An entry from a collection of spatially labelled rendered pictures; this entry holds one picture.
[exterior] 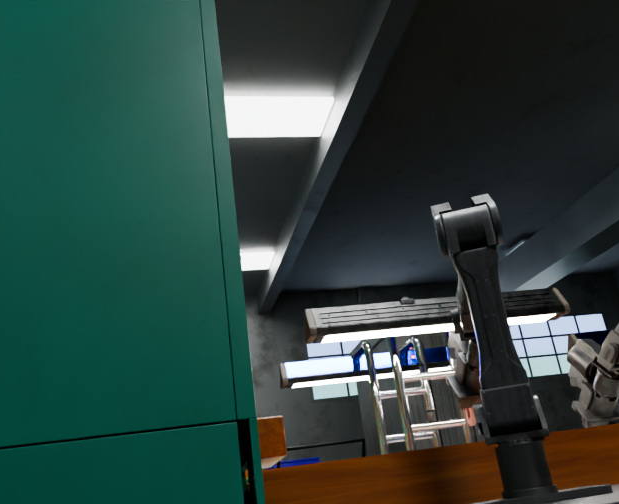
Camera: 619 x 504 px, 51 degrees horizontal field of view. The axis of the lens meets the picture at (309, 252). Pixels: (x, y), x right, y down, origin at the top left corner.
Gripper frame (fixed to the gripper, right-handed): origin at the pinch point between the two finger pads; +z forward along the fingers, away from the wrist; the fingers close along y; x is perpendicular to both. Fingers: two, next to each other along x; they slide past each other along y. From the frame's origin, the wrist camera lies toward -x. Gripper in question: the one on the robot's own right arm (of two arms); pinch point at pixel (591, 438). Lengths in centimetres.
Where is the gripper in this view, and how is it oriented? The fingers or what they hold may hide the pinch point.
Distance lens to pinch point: 168.2
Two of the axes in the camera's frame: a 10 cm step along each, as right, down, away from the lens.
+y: -9.8, 0.7, -1.8
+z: -0.2, 8.8, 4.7
